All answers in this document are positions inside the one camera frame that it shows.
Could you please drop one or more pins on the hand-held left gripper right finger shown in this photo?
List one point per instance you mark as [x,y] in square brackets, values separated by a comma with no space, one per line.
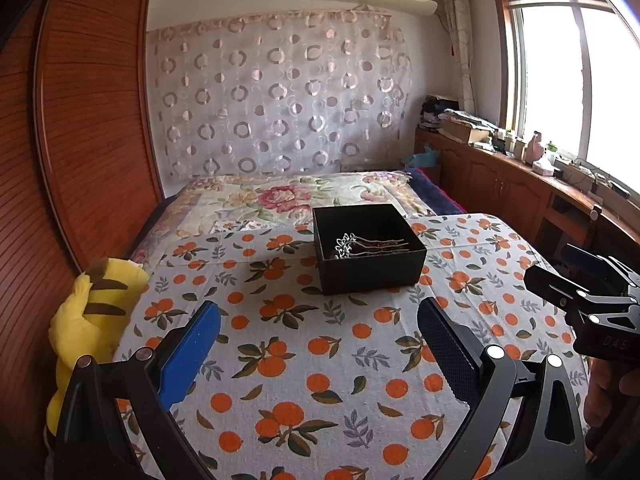
[445,350]

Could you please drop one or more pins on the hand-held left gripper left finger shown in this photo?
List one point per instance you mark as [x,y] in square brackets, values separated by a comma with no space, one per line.
[192,355]

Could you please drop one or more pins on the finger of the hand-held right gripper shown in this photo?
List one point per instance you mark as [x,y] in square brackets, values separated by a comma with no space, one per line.
[587,261]
[550,282]

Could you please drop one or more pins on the black cardboard box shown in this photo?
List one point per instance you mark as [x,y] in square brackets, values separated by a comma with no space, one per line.
[370,275]

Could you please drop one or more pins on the silver hair ornament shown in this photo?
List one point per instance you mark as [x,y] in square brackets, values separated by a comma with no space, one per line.
[345,250]

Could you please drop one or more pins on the person's right hand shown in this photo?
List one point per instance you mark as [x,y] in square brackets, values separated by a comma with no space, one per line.
[605,400]

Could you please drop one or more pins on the wooden chair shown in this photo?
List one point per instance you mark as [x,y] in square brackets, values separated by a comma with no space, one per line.
[570,220]

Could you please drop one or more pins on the white power strip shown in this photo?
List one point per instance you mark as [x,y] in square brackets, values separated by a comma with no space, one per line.
[585,175]

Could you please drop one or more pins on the white tissue box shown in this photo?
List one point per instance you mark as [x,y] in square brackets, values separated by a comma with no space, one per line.
[544,167]

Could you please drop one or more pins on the yellow plush toy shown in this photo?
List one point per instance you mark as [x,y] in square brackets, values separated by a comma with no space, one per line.
[95,320]

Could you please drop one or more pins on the wooden cabinet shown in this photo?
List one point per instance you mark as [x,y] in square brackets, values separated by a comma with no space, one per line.
[490,180]

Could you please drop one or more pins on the pink figurine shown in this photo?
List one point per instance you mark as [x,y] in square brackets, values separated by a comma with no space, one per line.
[534,149]

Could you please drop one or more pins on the dark blue blanket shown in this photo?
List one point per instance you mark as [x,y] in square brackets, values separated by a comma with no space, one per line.
[440,197]

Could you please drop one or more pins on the flat cardboard box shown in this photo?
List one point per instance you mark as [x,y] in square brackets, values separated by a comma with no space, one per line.
[465,131]

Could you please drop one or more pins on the teal plastic bag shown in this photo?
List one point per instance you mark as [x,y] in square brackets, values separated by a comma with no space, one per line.
[422,157]

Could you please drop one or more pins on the floral quilt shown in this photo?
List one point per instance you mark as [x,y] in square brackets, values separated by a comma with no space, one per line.
[280,195]

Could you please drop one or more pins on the pile of clothes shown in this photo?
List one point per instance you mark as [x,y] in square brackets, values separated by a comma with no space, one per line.
[432,112]

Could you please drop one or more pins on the white window curtain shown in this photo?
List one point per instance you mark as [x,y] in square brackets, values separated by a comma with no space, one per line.
[460,40]

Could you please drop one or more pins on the circle pattern sheer curtain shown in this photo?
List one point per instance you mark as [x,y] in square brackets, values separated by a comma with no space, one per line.
[280,95]

